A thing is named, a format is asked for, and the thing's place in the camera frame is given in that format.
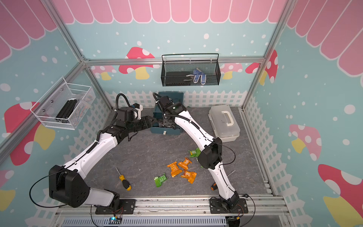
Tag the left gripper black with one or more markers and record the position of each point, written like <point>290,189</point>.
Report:
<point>146,122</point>

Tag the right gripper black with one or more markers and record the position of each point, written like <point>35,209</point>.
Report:
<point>164,122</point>

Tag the dark teal drawer cabinet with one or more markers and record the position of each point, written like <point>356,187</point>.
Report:
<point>175,96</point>

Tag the teal top drawer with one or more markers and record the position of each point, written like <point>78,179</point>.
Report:
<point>156,129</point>

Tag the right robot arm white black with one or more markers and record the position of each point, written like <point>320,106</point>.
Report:
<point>210,147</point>

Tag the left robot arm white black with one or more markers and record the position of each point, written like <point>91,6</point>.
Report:
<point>66,182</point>

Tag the green cookie packet top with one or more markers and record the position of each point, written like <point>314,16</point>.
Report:
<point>195,153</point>

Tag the green cookie packet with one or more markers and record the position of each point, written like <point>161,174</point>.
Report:
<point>195,153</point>
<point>159,180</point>

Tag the black box in mesh basket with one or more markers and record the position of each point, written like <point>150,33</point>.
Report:
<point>177,79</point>

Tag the orange cookie packet top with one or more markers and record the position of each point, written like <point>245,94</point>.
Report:
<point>184,164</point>

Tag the blue white item in basket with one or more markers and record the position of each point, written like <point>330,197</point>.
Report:
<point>198,76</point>

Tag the clear plastic storage box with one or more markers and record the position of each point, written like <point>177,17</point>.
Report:
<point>224,123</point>

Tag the orange cookie packet bottom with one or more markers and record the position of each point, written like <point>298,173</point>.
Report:
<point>190,176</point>

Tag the green cookie packet bottom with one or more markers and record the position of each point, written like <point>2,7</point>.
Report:
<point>159,180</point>

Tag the yellow black screwdriver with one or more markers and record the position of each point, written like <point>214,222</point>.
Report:
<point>125,182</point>

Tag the orange black screwdriver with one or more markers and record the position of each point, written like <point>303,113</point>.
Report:
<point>214,186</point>

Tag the black device in white basket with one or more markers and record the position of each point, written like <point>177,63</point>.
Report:
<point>66,111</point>

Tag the green lit circuit board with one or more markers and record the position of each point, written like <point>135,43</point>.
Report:
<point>115,220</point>

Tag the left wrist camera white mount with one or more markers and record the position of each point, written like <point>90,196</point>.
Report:
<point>137,110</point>

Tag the black wire mesh basket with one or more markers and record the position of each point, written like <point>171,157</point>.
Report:
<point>208,63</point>

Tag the white wire wall basket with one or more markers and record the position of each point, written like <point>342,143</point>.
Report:
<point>49,105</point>

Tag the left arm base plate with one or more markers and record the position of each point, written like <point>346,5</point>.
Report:
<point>122,206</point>

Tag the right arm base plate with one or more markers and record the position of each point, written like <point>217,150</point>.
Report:
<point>217,206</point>

